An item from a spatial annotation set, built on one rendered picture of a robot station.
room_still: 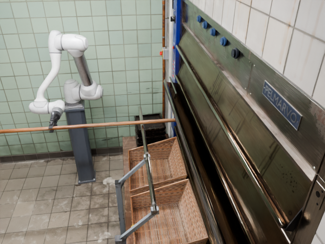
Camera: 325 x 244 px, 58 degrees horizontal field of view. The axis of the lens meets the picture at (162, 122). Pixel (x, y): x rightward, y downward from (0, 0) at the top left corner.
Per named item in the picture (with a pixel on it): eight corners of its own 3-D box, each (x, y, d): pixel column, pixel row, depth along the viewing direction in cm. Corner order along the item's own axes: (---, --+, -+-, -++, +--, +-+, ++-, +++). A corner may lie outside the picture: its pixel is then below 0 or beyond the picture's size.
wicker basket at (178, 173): (176, 158, 296) (177, 135, 282) (186, 199, 249) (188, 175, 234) (128, 161, 291) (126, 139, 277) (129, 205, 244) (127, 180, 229)
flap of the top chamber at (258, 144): (180, 48, 239) (189, 24, 231) (291, 230, 89) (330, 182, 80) (175, 46, 238) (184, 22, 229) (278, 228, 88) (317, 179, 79)
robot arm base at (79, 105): (61, 101, 310) (60, 97, 307) (83, 99, 314) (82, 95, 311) (60, 110, 294) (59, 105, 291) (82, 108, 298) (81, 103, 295)
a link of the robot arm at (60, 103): (64, 116, 256) (48, 116, 254) (66, 108, 269) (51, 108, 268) (63, 105, 251) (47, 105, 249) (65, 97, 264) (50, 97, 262)
